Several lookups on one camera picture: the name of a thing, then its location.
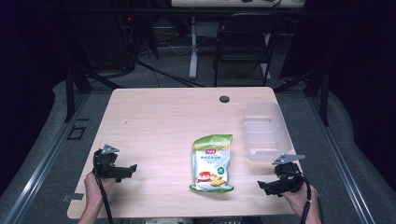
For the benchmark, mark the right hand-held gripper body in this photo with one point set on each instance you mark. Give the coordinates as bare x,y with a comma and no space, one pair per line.
289,176

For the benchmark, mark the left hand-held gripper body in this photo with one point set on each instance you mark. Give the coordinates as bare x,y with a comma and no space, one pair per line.
105,161

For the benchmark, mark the person's right hand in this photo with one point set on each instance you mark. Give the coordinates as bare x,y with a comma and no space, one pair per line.
295,196

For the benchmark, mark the person's left hand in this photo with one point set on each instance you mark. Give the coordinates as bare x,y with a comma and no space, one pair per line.
95,186

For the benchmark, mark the grey tape strip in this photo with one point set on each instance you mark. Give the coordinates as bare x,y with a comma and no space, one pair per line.
73,197

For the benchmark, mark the clear plastic container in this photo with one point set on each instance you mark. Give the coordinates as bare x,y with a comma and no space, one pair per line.
266,132

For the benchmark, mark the green and white snack bag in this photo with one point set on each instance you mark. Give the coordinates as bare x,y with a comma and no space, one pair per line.
211,163

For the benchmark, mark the black metal stand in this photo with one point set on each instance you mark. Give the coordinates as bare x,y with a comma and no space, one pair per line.
71,93
323,93

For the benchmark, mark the white desk leg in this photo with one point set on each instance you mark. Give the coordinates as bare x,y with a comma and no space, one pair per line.
193,49

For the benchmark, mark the black chair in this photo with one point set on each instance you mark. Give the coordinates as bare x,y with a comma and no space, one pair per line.
243,46

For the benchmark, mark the aluminium floor rail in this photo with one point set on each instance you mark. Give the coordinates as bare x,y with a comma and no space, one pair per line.
342,168
40,168

